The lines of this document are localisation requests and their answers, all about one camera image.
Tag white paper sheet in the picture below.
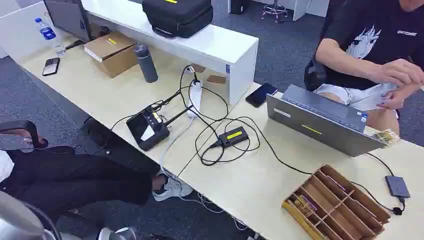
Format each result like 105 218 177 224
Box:
348 82 398 112

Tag black power adapter yellow label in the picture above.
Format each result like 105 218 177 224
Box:
209 126 250 149

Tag white power strip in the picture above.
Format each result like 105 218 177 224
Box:
186 79 204 119

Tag large black smartphone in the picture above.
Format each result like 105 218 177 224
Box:
245 82 279 109

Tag black router with antennas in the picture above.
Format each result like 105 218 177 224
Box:
125 105 194 152

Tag white desk shelf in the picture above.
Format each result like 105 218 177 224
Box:
80 0 260 107

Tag grey thermos bottle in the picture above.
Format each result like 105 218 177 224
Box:
133 43 160 84

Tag black carry bag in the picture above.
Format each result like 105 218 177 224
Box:
141 0 215 39

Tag grey laptop with yellow sticker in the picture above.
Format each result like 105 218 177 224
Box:
266 84 388 158

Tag black bin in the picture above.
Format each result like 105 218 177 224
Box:
229 0 252 15

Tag brown cardboard box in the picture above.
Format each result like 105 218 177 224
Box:
83 31 139 79

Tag cards standing in wooden box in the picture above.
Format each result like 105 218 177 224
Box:
292 194 318 217

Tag metal stool base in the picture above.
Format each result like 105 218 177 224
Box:
259 0 289 24

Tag white grey shoe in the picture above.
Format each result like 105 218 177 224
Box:
97 226 137 240

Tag seated person in black trousers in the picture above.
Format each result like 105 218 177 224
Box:
0 128 194 229

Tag wooden divided card box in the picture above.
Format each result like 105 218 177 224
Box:
281 164 392 240

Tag small black smartphone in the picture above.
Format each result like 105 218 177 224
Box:
41 57 61 77

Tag small stack of printed cards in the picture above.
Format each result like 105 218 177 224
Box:
371 128 401 146

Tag dark monitor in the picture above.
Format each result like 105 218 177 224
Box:
43 0 93 44

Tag person in black printed shirt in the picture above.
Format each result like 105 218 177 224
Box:
311 0 424 135

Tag person's left hand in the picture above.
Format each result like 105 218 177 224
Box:
376 90 408 111

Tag person's hand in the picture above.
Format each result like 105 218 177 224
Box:
376 90 408 111
373 58 424 88

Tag clear water bottle blue label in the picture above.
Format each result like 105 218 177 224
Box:
34 17 67 58

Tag black chair armrest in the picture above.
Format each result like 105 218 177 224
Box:
0 119 49 150

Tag person's right hand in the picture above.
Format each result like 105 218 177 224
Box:
373 58 424 88

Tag small dark grey hub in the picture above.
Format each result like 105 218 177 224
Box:
384 175 411 200

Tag black looped mains cable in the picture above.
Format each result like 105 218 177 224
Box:
178 64 230 167

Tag white grey cable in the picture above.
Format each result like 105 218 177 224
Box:
158 115 249 233

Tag black cable with round plug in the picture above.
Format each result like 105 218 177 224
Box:
194 115 406 217

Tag thin black hub cable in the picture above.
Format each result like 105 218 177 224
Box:
365 152 396 177

